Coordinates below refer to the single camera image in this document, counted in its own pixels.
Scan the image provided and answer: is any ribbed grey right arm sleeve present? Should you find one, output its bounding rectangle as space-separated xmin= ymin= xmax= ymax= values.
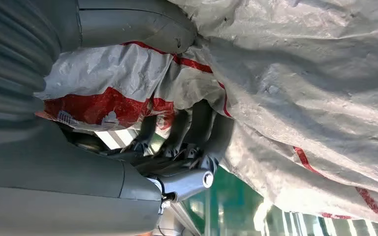
xmin=0 ymin=0 xmax=63 ymax=138

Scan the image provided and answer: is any pale conveyor side frame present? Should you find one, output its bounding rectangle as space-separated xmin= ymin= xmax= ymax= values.
xmin=157 ymin=202 xmax=203 ymax=236

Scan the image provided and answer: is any green conveyor belt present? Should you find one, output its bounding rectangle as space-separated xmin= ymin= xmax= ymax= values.
xmin=94 ymin=128 xmax=378 ymax=236

